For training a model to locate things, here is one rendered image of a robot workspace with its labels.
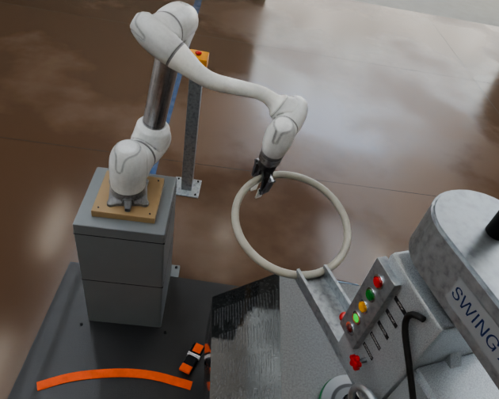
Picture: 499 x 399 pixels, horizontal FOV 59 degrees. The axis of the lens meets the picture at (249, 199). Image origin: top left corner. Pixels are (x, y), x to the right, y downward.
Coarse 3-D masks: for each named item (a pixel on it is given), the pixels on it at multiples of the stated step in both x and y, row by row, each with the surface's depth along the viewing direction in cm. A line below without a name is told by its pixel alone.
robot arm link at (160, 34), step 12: (144, 12) 149; (132, 24) 148; (144, 24) 147; (156, 24) 148; (168, 24) 150; (180, 24) 155; (144, 36) 148; (156, 36) 147; (168, 36) 148; (180, 36) 155; (144, 48) 152; (156, 48) 149; (168, 48) 148
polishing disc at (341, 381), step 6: (336, 378) 147; (342, 378) 147; (348, 378) 147; (330, 384) 145; (336, 384) 145; (342, 384) 146; (348, 384) 146; (324, 390) 143; (330, 390) 143; (336, 390) 144; (342, 390) 144; (348, 390) 144; (324, 396) 142; (330, 396) 142; (336, 396) 142; (342, 396) 143
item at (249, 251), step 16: (272, 176) 182; (288, 176) 184; (304, 176) 185; (240, 192) 173; (336, 208) 182; (240, 240) 161; (256, 256) 159; (336, 256) 167; (272, 272) 158; (288, 272) 158; (304, 272) 159; (320, 272) 161
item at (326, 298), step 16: (304, 288) 153; (320, 288) 157; (336, 288) 154; (320, 304) 151; (336, 304) 152; (320, 320) 144; (336, 320) 146; (336, 336) 135; (336, 352) 136; (352, 384) 128
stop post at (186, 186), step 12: (204, 60) 257; (192, 84) 270; (192, 96) 276; (192, 108) 282; (192, 120) 288; (192, 132) 295; (192, 144) 301; (192, 156) 308; (192, 168) 316; (180, 180) 337; (192, 180) 330; (180, 192) 328; (192, 192) 330
